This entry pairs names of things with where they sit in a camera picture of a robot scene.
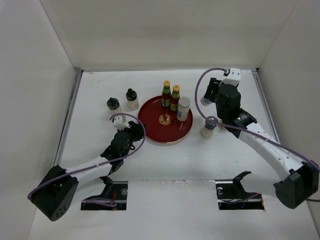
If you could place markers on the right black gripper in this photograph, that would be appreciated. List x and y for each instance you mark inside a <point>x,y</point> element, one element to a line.
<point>213,86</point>

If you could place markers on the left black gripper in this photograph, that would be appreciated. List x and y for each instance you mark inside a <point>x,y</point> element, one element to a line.
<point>137,130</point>

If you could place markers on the blue label peppercorn jar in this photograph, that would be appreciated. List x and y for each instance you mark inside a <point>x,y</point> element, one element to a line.
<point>205,102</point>

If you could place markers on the blue label jar silver lid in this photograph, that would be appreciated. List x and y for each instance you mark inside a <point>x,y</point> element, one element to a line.
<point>183,108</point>

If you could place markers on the sauce bottle yellow cap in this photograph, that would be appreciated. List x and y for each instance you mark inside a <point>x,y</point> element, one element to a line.
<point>166,94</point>
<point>175,96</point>

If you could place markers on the chrome top grinder jar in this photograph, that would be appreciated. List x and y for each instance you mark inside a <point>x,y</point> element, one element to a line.
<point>210,124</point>

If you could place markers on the black cap spice jar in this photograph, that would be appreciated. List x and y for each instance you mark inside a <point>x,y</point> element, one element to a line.
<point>221,126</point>

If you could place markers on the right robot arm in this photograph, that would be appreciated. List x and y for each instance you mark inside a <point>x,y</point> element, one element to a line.
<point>297,178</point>

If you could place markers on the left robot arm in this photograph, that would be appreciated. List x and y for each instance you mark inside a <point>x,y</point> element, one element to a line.
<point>55,193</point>

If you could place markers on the black pump jar far left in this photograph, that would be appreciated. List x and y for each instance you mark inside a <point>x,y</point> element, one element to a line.
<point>114,106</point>

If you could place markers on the black pump jar white powder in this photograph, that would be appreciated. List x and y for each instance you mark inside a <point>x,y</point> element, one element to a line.
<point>132,99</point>

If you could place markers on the red round tray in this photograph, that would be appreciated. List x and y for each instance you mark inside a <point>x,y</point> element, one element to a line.
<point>161,124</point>

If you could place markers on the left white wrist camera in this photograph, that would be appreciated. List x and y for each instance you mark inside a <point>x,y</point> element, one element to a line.
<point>119,122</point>

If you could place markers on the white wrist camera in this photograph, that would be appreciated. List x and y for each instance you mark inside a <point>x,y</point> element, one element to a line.
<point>233,77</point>
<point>119,122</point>

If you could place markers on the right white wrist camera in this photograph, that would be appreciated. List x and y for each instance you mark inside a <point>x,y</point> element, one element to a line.
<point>233,77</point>

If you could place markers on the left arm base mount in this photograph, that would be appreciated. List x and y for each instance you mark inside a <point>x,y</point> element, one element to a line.
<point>111,196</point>

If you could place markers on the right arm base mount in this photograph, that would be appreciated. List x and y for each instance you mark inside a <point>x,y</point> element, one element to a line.
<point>232,196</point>

